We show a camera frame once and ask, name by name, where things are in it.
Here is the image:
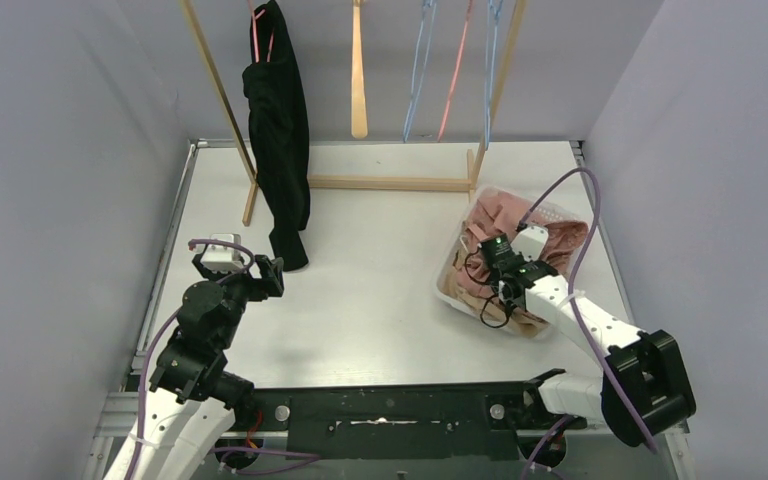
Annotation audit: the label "wooden hanger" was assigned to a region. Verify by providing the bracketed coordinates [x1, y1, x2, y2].
[350, 0, 368, 139]

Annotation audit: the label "pink shorts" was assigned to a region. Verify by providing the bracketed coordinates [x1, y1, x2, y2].
[455, 189, 589, 293]

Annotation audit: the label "beige shorts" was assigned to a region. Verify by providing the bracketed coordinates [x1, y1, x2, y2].
[435, 266, 549, 339]

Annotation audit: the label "light blue wire hanger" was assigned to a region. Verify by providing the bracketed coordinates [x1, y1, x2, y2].
[481, 0, 505, 148]

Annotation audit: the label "pink hanger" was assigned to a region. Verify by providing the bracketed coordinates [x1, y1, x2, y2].
[251, 1, 277, 63]
[436, 0, 475, 143]

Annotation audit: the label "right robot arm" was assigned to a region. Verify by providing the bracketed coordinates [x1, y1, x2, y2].
[478, 234, 697, 447]

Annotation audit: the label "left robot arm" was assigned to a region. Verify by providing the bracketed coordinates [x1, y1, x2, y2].
[105, 255, 284, 479]

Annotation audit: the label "black shorts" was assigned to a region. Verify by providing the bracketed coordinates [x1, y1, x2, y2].
[242, 1, 311, 272]

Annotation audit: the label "pink hanger on black shorts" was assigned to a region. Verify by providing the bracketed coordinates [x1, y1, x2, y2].
[251, 1, 277, 63]

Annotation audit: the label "wooden clothes rack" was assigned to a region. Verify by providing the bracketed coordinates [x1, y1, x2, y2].
[179, 1, 528, 226]

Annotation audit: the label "white plastic basket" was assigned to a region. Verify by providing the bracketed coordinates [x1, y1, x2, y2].
[434, 186, 590, 338]

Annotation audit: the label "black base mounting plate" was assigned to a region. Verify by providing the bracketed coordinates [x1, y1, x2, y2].
[218, 381, 560, 461]

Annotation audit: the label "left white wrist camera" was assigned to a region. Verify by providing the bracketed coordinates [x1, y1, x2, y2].
[188, 242, 244, 274]

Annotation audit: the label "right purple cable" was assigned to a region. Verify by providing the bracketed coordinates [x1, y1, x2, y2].
[520, 166, 660, 455]

